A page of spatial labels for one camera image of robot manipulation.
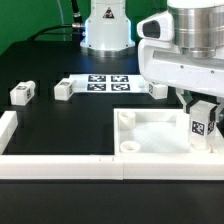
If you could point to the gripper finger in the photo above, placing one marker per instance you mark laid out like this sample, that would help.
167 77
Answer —
219 112
185 98

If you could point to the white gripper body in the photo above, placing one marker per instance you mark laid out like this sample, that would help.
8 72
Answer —
184 48

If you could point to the white square table top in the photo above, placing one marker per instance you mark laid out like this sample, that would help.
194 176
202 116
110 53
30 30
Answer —
146 131

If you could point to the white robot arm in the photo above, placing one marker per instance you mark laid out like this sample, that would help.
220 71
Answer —
107 30

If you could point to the white U-shaped obstacle fence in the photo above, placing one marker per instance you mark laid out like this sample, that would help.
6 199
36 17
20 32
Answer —
205 165

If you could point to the white marker base plate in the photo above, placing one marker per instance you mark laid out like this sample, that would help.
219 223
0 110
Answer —
105 83

